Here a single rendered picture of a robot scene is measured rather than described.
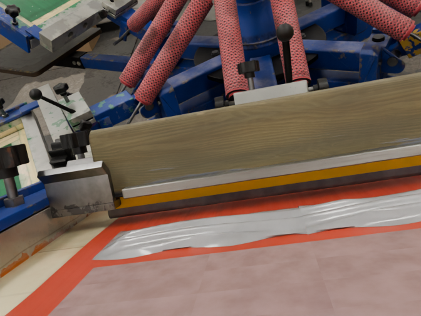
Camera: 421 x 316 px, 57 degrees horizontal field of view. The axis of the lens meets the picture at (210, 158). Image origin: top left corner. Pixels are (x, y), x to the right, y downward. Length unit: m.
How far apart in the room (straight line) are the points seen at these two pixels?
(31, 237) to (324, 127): 0.30
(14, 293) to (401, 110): 0.36
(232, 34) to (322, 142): 0.50
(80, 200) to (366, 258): 0.28
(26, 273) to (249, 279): 0.20
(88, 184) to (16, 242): 0.09
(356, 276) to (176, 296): 0.11
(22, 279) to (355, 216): 0.27
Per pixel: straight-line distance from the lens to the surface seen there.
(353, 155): 0.39
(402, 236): 0.30
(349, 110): 0.40
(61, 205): 0.44
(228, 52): 0.83
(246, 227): 0.33
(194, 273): 0.27
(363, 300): 0.22
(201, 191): 0.41
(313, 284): 0.24
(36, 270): 0.37
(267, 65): 1.05
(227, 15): 0.89
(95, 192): 0.42
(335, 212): 0.33
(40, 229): 0.43
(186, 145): 0.40
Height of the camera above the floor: 1.52
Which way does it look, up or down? 39 degrees down
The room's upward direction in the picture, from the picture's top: 16 degrees counter-clockwise
